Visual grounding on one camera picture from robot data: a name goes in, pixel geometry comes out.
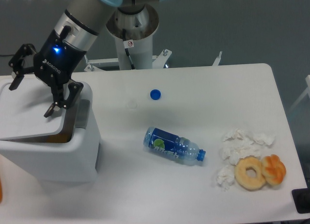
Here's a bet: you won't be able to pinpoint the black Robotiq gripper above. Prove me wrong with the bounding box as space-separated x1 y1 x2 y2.
8 25 87 118

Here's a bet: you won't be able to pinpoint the white trash can lid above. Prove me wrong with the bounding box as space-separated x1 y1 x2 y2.
0 78 79 143

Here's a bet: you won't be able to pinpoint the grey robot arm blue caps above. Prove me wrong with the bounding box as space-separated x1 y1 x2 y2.
8 0 164 118

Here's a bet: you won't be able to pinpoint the white trash can body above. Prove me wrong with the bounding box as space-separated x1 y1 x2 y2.
0 84 101 182

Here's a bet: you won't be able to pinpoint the blue bottle cap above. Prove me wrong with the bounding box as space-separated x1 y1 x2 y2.
150 89 161 100

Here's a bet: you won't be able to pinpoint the orange object at left edge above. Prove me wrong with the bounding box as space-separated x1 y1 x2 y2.
0 179 3 203

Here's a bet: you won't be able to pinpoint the blue plastic drink bottle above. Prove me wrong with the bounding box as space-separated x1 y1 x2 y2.
143 127 206 166

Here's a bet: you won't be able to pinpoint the crumpled white tissue large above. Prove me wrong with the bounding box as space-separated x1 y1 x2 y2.
220 128 261 165

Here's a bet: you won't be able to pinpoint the crumpled white tissue small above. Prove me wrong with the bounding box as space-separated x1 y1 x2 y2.
216 165 235 191

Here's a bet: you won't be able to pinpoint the crumpled white tissue right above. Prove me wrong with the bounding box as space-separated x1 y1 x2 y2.
252 133 276 147

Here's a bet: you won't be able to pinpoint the orange twisted bread roll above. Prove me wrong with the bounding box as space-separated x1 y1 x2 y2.
261 154 286 186

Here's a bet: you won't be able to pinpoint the white furniture at right edge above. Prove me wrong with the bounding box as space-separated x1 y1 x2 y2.
289 75 310 113

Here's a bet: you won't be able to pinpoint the black device at edge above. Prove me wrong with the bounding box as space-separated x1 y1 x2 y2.
292 188 310 214

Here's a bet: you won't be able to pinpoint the black cable on pedestal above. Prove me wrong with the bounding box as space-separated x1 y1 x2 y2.
122 28 136 70

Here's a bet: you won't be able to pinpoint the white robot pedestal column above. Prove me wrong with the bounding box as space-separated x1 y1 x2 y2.
106 4 159 70

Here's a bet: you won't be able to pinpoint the white metal base frame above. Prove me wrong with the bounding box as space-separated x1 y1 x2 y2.
83 48 223 72

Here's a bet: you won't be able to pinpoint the ring doughnut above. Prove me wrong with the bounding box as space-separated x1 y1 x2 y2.
234 157 266 191

